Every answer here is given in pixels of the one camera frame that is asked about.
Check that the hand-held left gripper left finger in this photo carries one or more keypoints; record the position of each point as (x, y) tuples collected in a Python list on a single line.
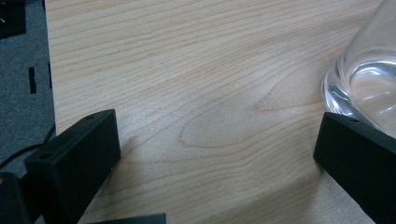
[(74, 161)]

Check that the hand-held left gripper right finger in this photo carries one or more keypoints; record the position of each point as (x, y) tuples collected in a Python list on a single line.
[(361, 161)]

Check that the clear glass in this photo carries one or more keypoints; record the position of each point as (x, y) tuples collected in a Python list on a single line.
[(367, 74)]

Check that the black tape strip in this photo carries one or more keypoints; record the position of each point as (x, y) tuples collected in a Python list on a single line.
[(32, 80)]

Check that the black floor panel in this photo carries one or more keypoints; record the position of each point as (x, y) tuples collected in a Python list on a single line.
[(11, 18)]

